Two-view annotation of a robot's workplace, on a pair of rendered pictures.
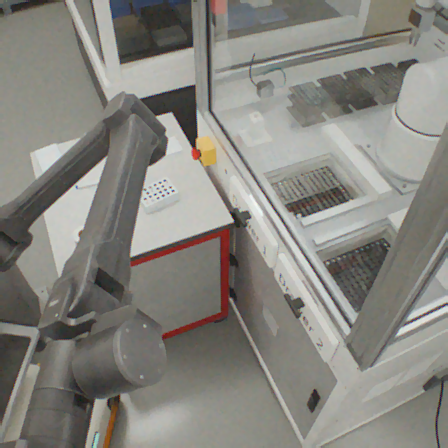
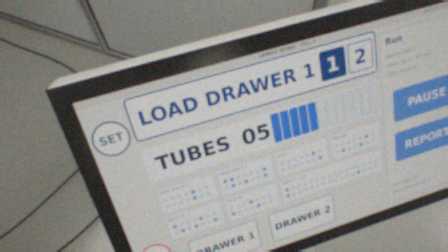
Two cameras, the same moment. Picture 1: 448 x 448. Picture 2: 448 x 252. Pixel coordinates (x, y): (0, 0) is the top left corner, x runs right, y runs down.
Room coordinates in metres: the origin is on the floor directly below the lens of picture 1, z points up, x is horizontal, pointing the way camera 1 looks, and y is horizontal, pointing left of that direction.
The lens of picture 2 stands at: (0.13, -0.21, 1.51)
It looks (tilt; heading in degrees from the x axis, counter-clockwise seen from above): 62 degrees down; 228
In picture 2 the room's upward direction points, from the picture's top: 2 degrees counter-clockwise
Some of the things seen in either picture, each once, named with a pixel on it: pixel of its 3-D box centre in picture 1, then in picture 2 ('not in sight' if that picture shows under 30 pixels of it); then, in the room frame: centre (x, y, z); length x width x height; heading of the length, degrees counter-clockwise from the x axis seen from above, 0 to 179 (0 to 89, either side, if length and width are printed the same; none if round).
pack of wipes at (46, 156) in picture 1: (51, 162); not in sight; (1.23, 0.63, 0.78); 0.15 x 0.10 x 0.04; 30
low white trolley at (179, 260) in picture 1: (138, 246); not in sight; (1.14, 0.36, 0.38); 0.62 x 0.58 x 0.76; 23
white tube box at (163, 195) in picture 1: (157, 195); not in sight; (1.07, 0.23, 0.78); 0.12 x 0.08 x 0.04; 123
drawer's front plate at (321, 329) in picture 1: (303, 306); not in sight; (0.59, -0.21, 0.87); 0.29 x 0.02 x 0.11; 23
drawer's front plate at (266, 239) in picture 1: (252, 220); not in sight; (0.88, -0.08, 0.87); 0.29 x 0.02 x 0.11; 23
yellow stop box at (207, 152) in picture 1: (205, 151); not in sight; (1.18, 0.06, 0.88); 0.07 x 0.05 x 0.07; 23
